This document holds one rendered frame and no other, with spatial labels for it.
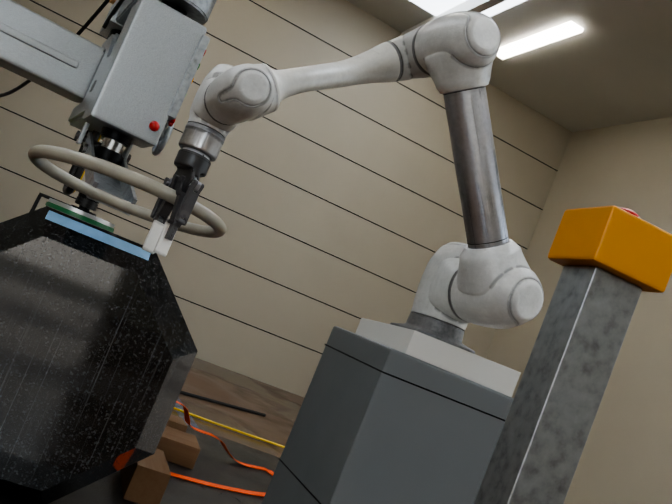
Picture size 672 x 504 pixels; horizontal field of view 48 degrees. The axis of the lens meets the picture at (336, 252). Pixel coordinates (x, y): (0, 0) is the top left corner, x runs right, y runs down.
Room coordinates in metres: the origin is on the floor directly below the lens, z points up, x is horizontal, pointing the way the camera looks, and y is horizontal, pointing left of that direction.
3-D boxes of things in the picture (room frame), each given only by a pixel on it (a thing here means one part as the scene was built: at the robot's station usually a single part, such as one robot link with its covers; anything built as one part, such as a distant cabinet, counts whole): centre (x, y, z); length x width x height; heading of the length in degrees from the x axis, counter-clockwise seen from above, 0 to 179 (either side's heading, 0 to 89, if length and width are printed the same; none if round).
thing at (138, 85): (2.49, 0.82, 1.30); 0.36 x 0.22 x 0.45; 25
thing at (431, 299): (2.04, -0.33, 1.02); 0.18 x 0.16 x 0.22; 27
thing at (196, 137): (1.67, 0.37, 1.06); 0.09 x 0.09 x 0.06
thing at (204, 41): (2.40, 0.66, 1.35); 0.08 x 0.03 x 0.28; 25
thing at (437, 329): (2.07, -0.32, 0.88); 0.22 x 0.18 x 0.06; 23
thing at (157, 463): (2.74, 0.32, 0.07); 0.30 x 0.12 x 0.12; 17
